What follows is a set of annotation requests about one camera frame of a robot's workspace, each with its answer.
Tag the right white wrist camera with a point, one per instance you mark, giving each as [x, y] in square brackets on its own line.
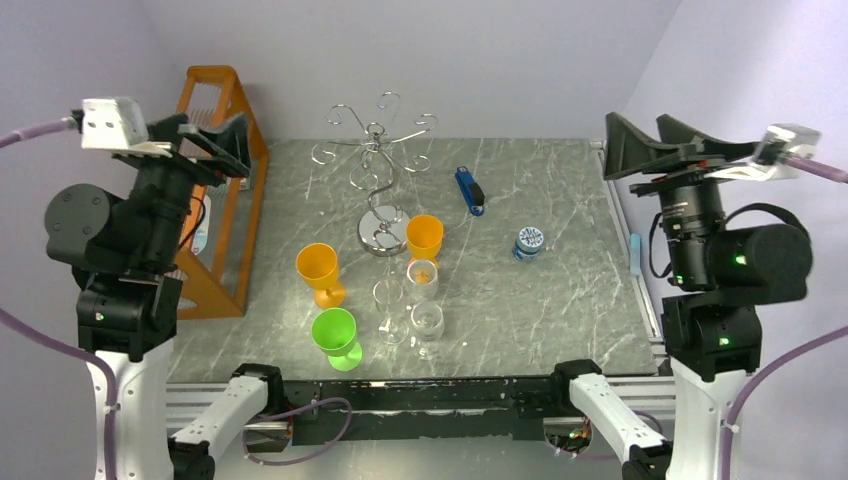
[784, 150]

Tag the orange plastic wine glass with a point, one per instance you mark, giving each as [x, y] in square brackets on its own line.
[424, 236]
[318, 266]

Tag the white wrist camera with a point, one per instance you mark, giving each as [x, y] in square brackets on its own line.
[116, 125]
[784, 150]

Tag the green plastic wine glass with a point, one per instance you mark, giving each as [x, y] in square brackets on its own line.
[334, 331]

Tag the clear wine glass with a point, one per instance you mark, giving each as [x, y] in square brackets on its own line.
[427, 323]
[422, 277]
[391, 304]

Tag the light blue edge clip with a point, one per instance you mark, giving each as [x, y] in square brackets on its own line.
[635, 255]

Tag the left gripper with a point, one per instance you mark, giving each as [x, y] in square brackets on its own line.
[231, 144]

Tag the orange wooden rack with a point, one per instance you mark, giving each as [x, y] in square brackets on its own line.
[216, 282]

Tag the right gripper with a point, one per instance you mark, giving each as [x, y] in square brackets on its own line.
[684, 172]

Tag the chrome wine glass rack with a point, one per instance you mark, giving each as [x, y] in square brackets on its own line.
[381, 230]

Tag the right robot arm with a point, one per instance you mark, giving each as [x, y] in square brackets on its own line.
[712, 333]

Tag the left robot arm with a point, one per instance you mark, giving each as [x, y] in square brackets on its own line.
[122, 252]

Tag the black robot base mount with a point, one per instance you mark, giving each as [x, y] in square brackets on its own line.
[525, 408]

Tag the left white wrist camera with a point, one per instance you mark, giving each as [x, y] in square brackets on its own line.
[116, 125]

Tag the blue black utility tool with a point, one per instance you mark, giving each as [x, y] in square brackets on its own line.
[472, 193]

